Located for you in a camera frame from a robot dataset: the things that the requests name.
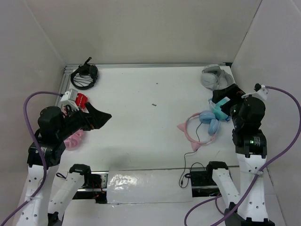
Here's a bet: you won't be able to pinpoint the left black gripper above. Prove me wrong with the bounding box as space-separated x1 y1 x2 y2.
57 101 112 139

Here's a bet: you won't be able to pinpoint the pink blue cat-ear headphones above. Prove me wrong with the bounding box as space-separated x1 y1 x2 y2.
177 110 220 152

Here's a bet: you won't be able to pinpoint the black headphone audio cable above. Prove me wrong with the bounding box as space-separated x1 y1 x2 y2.
179 121 207 188

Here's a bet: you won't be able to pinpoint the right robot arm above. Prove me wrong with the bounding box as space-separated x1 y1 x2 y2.
205 84 274 226

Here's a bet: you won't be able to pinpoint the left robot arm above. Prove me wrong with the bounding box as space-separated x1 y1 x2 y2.
17 102 112 226

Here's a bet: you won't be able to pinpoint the white grey headphones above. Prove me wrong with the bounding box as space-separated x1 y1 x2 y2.
200 64 235 90

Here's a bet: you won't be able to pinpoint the red headphones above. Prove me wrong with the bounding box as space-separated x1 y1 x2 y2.
75 93 88 110

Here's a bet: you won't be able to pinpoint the teal headphones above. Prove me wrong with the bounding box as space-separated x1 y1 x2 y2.
208 98 230 121

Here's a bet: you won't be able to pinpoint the black headphones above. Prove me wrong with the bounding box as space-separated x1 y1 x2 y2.
70 57 99 90

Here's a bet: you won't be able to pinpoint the shiny white tape sheet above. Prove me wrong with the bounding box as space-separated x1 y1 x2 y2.
107 169 193 204

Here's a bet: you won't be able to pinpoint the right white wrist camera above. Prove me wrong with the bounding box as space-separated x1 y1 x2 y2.
242 83 269 101

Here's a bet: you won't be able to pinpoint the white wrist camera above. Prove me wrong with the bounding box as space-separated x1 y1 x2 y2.
60 89 79 111
242 83 269 101

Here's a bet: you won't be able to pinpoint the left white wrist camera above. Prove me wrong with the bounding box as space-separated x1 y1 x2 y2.
60 89 79 111

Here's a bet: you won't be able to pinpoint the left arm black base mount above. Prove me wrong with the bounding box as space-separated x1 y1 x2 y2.
74 171 108 204

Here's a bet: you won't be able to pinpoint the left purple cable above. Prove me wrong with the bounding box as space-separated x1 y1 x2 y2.
0 91 64 226

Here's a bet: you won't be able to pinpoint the purple cable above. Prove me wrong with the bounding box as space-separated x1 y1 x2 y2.
184 86 301 226
0 91 64 226

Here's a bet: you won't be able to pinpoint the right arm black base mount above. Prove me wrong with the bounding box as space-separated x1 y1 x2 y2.
190 169 220 197

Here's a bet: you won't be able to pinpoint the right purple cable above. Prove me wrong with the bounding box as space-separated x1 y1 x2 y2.
184 86 301 226

